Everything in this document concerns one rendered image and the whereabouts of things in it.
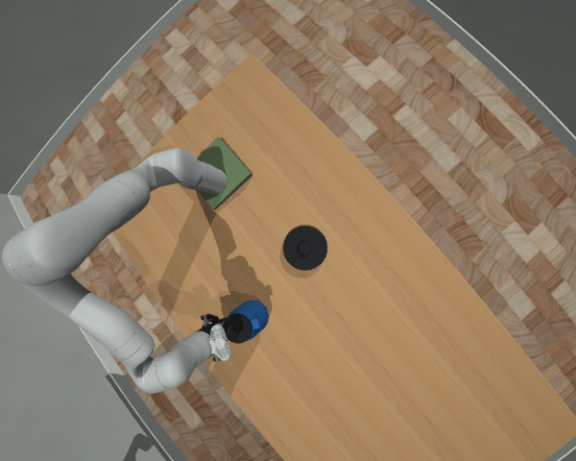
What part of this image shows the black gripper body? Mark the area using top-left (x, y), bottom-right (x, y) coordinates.
top-left (197, 324), bottom-right (212, 335)

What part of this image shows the blue kettle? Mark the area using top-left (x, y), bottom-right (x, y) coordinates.
top-left (219, 300), bottom-right (269, 344)

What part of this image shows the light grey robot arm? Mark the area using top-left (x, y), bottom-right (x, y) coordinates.
top-left (2, 148), bottom-right (231, 394)

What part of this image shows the black round disk with center stud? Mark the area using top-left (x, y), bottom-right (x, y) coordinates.
top-left (283, 226), bottom-right (327, 271)

